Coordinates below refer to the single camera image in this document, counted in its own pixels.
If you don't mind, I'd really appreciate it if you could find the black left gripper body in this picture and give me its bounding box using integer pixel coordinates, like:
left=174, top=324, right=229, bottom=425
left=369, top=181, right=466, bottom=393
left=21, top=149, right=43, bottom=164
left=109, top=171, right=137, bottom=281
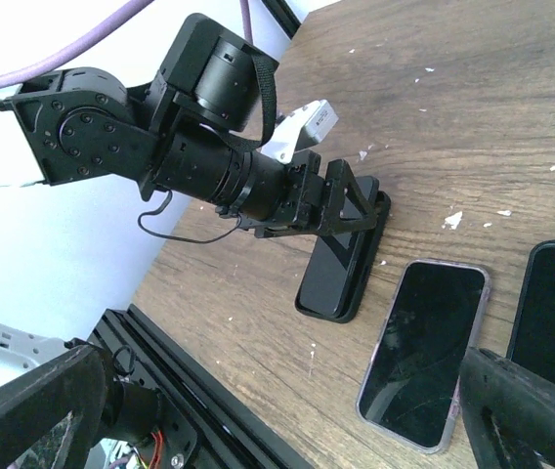
left=252, top=149, right=331, bottom=238

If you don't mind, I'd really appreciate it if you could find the purple edged smartphone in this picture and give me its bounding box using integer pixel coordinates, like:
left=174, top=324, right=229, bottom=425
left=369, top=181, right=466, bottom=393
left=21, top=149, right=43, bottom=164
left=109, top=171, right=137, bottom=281
left=356, top=259, right=491, bottom=454

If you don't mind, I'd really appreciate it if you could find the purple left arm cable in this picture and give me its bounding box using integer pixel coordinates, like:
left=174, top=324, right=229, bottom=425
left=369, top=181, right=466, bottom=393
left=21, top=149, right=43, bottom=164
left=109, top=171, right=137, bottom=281
left=0, top=0, right=254, bottom=97

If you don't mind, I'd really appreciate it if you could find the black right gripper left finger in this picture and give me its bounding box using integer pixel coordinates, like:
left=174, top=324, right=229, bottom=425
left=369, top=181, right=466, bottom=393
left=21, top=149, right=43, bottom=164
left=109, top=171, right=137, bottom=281
left=0, top=345, right=107, bottom=468

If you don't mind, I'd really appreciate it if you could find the black frame post left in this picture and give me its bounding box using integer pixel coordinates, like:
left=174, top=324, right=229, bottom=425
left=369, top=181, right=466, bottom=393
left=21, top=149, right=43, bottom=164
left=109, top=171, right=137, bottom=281
left=262, top=0, right=303, bottom=39

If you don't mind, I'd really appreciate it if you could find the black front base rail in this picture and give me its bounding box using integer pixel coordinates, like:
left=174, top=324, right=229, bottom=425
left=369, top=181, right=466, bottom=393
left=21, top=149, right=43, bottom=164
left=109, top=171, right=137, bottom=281
left=89, top=306, right=310, bottom=468

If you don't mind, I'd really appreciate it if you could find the black smartphone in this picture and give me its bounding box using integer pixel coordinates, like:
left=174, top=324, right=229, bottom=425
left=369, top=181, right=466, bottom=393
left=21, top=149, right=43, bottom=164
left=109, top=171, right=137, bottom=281
left=299, top=176, right=381, bottom=319

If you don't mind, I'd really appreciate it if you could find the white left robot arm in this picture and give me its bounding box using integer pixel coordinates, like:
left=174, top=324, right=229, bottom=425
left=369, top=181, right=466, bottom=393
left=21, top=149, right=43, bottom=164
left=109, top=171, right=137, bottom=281
left=0, top=14, right=378, bottom=238

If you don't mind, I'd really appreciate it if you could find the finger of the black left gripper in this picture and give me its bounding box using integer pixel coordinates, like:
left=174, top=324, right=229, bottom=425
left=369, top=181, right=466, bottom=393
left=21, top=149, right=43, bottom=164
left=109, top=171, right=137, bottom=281
left=315, top=159, right=378, bottom=236

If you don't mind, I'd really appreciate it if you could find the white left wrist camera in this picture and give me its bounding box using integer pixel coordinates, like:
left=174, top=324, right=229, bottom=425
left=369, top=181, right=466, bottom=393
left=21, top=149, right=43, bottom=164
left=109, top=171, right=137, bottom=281
left=260, top=100, right=339, bottom=165

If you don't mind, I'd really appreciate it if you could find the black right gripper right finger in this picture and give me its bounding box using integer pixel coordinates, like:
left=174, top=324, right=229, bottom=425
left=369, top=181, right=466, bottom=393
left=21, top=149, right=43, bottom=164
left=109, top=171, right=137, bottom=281
left=459, top=347, right=555, bottom=468

